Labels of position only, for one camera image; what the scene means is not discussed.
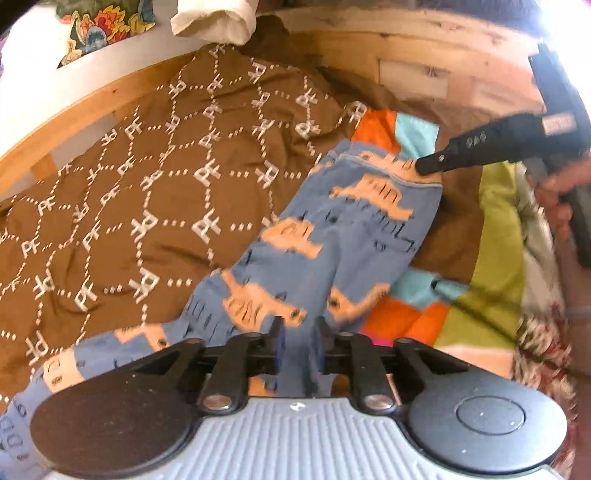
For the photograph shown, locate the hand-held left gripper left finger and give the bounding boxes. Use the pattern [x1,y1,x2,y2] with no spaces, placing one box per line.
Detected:
[121,316,285,412]

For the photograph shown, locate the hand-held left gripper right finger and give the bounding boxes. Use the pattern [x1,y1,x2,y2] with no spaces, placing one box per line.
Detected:
[315,316,468,412]

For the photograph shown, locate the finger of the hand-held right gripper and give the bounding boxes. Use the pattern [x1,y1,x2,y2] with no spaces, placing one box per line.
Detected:
[414,112,548,177]

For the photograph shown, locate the blue pants with orange print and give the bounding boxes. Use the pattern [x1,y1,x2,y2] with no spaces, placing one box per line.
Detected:
[0,138,445,463]

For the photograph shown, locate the person's right hand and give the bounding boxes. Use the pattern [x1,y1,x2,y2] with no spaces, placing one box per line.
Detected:
[531,156,591,241]

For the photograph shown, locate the colourful patchwork blanket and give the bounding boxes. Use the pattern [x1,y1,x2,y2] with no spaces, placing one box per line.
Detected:
[353,107,529,372]

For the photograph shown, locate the brown patterned blanket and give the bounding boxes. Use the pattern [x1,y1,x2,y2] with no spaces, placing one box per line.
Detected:
[0,18,483,407]

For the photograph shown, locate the floral patterned cloth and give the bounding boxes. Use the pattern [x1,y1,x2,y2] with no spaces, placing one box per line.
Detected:
[510,161,585,467]

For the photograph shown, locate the white cloth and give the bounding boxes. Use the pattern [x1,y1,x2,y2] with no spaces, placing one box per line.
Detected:
[170,0,258,48]

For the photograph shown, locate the wooden bed frame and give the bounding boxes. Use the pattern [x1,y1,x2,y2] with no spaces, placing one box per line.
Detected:
[0,4,557,197]

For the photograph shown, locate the black cable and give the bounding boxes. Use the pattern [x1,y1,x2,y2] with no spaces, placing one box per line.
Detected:
[431,277,591,377]

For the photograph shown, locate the dark green floral wall poster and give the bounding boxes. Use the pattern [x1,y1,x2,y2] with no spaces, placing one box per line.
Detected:
[54,0,158,70]

